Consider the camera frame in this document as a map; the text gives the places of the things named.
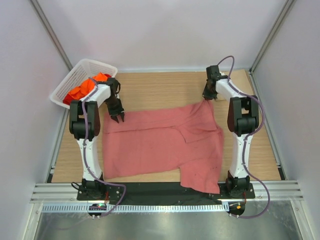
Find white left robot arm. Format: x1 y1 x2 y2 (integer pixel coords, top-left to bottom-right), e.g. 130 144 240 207
69 78 126 200

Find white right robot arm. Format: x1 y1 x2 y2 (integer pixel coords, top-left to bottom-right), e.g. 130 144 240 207
202 77 260 198

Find white plastic laundry basket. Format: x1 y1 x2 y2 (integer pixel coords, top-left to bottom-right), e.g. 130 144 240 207
50 58 118 110

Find folded beige t shirt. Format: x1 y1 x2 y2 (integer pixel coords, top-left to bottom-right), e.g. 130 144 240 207
215 69 254 102

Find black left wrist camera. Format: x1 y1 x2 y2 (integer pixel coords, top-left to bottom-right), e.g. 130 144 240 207
106 77 121 95

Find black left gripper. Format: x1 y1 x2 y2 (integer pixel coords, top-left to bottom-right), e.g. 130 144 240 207
105 96 124 122

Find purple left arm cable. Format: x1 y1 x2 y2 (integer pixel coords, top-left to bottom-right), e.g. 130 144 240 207
81 77 128 217

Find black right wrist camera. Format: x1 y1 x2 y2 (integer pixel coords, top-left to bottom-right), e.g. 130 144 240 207
206 65 225 81

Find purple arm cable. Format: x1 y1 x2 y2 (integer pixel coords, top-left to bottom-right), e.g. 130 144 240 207
81 77 128 217
216 55 271 220

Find orange t shirt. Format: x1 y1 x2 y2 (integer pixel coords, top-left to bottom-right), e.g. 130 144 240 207
62 72 112 106

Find pink t shirt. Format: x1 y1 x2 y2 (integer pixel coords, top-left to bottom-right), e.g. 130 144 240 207
102 100 224 194

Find aluminium frame post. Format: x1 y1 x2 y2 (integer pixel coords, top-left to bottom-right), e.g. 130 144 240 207
28 0 73 71
249 0 296 75

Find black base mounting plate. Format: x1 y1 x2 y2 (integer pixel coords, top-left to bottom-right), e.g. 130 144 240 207
71 181 256 206

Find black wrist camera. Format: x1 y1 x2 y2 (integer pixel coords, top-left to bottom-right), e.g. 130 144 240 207
106 77 121 95
206 65 225 81

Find white slotted cable duct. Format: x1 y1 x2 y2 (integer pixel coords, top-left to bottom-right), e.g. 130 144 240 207
41 202 229 214

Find right aluminium frame post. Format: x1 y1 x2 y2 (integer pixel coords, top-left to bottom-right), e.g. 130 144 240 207
249 0 296 75

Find left aluminium frame post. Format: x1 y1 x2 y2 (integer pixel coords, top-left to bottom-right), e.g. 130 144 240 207
28 0 73 71

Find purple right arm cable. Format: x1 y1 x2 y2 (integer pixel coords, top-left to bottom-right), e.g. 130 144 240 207
216 55 271 220

